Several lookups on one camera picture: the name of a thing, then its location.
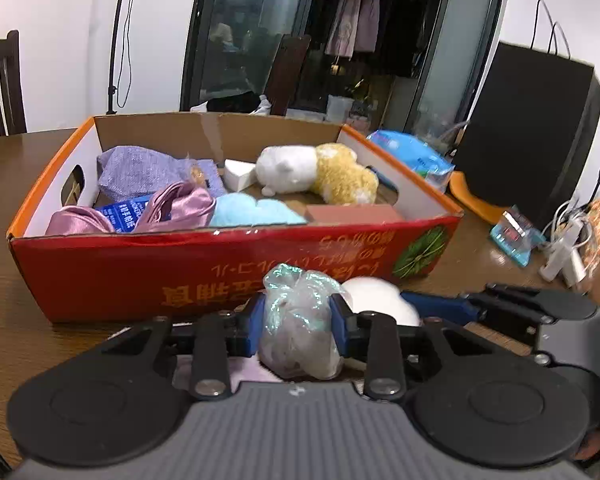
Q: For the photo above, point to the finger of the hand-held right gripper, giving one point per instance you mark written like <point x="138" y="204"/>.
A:
<point x="540" y="302"/>
<point x="430" y="305"/>

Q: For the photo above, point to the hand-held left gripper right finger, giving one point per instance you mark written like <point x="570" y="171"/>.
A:
<point x="337" y="320"/>

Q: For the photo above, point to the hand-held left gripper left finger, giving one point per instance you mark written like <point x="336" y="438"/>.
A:
<point x="255" y="325"/>

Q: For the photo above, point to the iridescent plastic bag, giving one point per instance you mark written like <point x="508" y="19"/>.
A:
<point x="295" y="325"/>

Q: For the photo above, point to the white round puff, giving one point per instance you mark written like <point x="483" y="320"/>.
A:
<point x="380" y="300"/>

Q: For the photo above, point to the pink brown sponge block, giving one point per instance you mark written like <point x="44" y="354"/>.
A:
<point x="355" y="214"/>

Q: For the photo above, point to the red orange cardboard box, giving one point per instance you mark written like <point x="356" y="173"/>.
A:
<point x="155" y="270"/>

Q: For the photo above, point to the light blue fluffy cloth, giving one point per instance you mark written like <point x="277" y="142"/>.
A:
<point x="255" y="210"/>

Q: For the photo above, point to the purple satin cloth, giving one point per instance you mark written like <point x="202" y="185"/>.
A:
<point x="180" y="205"/>

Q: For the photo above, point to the white wedge sponge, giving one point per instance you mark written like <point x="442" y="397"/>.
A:
<point x="240" y="175"/>

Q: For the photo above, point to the blue tissue packet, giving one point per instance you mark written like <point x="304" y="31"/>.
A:
<point x="125" y="212"/>

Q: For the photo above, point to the person's right hand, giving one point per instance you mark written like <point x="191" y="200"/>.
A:
<point x="587" y="447"/>

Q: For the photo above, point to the white power strip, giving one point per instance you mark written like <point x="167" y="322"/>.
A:
<point x="562" y="255"/>

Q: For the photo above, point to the small teal packet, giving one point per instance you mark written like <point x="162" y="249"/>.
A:
<point x="517" y="235"/>

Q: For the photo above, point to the orange paper envelope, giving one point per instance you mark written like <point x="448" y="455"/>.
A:
<point x="472" y="197"/>

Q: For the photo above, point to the blue wet wipes packet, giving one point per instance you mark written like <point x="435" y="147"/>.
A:
<point x="410" y="152"/>

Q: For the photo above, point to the white and yellow plush toy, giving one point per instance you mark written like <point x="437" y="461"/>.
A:
<point x="305" y="167"/>

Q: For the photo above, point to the clear glass cup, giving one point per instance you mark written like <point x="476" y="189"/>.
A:
<point x="442" y="135"/>

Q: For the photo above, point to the black paper bag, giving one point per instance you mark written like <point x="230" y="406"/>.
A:
<point x="525" y="125"/>

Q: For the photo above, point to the purple knitted cloth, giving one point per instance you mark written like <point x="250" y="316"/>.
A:
<point x="140" y="170"/>

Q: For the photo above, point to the white plastic container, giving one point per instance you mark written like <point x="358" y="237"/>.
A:
<point x="339" y="109"/>

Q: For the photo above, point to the black and white cloth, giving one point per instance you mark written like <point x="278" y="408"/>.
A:
<point x="230" y="102"/>

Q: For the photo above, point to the black framed glass door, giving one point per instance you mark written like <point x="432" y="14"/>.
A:
<point x="250" y="25"/>

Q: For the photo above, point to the hanging pink clothes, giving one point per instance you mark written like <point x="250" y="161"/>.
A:
<point x="352" y="15"/>

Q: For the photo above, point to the dark wooden chair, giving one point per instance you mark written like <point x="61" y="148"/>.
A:
<point x="0" y="90"/>

